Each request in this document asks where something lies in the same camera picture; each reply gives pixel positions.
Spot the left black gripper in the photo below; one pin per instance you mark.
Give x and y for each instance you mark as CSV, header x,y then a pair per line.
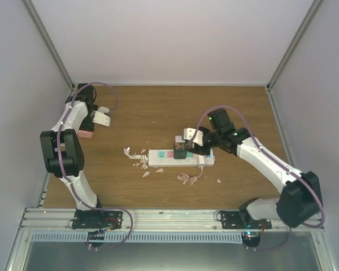
x,y
87,126

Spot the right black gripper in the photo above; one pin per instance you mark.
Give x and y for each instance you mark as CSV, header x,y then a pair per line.
x,y
200,151

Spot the pink cube socket adapter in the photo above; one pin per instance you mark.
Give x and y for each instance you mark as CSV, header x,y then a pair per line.
x,y
85,134

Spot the white plug adapter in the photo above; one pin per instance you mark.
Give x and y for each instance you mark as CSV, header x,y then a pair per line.
x,y
179,139

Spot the green dragon cube adapter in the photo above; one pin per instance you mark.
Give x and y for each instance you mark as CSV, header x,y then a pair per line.
x,y
178,151

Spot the white power strip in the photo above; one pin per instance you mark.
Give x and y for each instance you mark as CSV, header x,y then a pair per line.
x,y
165,158

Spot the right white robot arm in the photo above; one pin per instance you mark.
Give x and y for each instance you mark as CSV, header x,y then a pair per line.
x,y
300,201

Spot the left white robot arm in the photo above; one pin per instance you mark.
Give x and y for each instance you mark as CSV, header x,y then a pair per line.
x,y
62,152

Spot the white usb charger plug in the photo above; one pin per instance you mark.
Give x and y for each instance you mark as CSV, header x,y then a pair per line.
x,y
201,162

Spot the white paper scrap pile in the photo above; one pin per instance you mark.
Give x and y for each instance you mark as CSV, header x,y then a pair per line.
x,y
140,160

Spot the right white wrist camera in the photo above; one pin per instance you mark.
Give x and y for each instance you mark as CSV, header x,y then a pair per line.
x,y
193,135

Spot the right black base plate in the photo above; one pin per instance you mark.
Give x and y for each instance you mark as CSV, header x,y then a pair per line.
x,y
241,220

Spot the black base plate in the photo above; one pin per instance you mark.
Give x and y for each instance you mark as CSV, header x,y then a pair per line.
x,y
100,220
241,220

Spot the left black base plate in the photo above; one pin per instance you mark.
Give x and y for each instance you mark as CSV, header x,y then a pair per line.
x,y
100,220

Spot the aluminium front rail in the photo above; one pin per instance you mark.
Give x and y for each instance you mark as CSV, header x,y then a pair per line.
x,y
149,220

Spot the grey slotted cable duct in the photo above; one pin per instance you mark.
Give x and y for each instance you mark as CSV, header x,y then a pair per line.
x,y
144,237

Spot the left aluminium frame post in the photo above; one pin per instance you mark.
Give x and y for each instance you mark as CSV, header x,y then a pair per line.
x,y
35,17

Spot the aluminium frame post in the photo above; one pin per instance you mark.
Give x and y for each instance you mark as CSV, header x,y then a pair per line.
x,y
301,30
35,17

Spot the right aluminium frame post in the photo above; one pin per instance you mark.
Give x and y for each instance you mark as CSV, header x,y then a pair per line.
x,y
301,30

